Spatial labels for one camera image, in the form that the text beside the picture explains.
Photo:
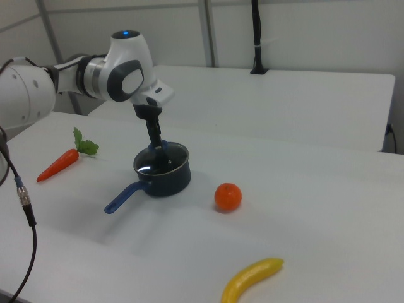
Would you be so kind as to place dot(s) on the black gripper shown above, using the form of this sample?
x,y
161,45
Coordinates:
x,y
147,112

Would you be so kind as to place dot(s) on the glass lid with blue knob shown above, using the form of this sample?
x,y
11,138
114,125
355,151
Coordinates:
x,y
176,158

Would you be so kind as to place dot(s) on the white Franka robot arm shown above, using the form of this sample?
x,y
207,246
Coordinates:
x,y
126,53

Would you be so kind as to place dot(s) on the orange plastic tangerine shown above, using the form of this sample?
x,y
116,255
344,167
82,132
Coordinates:
x,y
228,197

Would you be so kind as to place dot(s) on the orange carrot with green leaves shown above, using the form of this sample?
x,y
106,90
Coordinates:
x,y
60,164

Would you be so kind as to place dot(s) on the white side table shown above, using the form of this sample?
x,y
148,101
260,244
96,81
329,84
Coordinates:
x,y
284,104

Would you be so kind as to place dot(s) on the yellow plastic banana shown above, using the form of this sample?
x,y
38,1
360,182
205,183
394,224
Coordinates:
x,y
249,274

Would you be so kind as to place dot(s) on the black camera pole with base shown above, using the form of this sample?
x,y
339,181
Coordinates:
x,y
259,38

